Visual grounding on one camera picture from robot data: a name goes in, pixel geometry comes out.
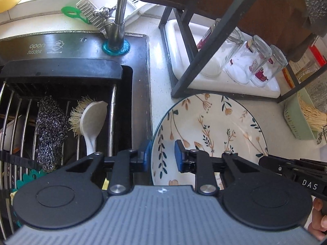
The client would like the white drip tray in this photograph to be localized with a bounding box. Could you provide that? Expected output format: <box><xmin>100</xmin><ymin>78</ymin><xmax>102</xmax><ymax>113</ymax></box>
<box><xmin>165</xmin><ymin>19</ymin><xmax>280</xmax><ymax>98</ymax></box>

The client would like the black sink drying rack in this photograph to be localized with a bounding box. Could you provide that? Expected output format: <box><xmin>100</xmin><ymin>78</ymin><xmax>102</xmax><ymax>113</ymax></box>
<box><xmin>1</xmin><ymin>59</ymin><xmax>124</xmax><ymax>240</ymax></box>

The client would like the clear drinking glass right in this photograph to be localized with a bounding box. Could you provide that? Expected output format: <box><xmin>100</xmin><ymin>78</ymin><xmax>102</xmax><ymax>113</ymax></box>
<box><xmin>251</xmin><ymin>45</ymin><xmax>288</xmax><ymax>87</ymax></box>

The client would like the black kitchen sink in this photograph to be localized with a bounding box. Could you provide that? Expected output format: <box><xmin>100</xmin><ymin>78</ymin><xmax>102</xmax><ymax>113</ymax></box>
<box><xmin>1</xmin><ymin>30</ymin><xmax>152</xmax><ymax>239</ymax></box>

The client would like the steel wool scrubber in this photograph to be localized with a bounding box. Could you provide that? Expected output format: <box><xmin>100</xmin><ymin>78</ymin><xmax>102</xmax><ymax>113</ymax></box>
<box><xmin>36</xmin><ymin>96</ymin><xmax>69</xmax><ymax>173</ymax></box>

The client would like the white dish brush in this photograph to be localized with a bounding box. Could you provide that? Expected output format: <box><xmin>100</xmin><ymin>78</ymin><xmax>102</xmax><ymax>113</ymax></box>
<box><xmin>69</xmin><ymin>96</ymin><xmax>108</xmax><ymax>155</ymax></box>

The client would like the glass jar with red lid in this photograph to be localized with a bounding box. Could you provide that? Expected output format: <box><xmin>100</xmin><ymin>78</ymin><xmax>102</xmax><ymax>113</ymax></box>
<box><xmin>288</xmin><ymin>37</ymin><xmax>326</xmax><ymax>83</ymax></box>

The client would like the brown wooden cutting board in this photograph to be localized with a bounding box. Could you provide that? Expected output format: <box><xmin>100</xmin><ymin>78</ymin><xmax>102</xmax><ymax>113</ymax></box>
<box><xmin>141</xmin><ymin>0</ymin><xmax>315</xmax><ymax>61</ymax></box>

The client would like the floral deer pattern plate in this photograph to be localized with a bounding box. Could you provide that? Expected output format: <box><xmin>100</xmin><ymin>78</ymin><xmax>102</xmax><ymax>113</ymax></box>
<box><xmin>151</xmin><ymin>94</ymin><xmax>268</xmax><ymax>186</ymax></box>

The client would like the clear drinking glass left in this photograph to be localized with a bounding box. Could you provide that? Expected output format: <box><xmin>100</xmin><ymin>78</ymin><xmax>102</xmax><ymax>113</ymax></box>
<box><xmin>200</xmin><ymin>27</ymin><xmax>245</xmax><ymax>78</ymax></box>

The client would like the clear drinking glass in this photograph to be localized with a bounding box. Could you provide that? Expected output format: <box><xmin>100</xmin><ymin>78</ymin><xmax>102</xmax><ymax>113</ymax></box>
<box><xmin>200</xmin><ymin>27</ymin><xmax>245</xmax><ymax>78</ymax></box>
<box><xmin>224</xmin><ymin>35</ymin><xmax>272</xmax><ymax>85</ymax></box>
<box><xmin>251</xmin><ymin>45</ymin><xmax>288</xmax><ymax>87</ymax></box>

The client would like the person's right hand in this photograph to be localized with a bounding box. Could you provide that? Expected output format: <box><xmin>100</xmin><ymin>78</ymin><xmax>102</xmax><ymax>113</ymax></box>
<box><xmin>308</xmin><ymin>197</ymin><xmax>326</xmax><ymax>241</ymax></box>

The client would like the clear drinking glass middle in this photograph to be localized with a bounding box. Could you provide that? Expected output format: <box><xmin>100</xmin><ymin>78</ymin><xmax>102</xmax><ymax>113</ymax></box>
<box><xmin>224</xmin><ymin>35</ymin><xmax>272</xmax><ymax>85</ymax></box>

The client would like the black metal dish rack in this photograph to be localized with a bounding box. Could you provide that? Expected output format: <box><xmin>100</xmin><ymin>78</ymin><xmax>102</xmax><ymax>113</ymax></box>
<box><xmin>158</xmin><ymin>0</ymin><xmax>327</xmax><ymax>104</ymax></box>

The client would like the yellow dish cloth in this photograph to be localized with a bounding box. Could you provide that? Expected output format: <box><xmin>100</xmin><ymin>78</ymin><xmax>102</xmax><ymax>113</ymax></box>
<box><xmin>10</xmin><ymin>179</ymin><xmax>109</xmax><ymax>200</ymax></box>

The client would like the green basket of sticks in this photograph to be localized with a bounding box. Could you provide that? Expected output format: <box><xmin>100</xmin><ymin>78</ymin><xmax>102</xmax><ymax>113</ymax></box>
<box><xmin>284</xmin><ymin>89</ymin><xmax>326</xmax><ymax>140</ymax></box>

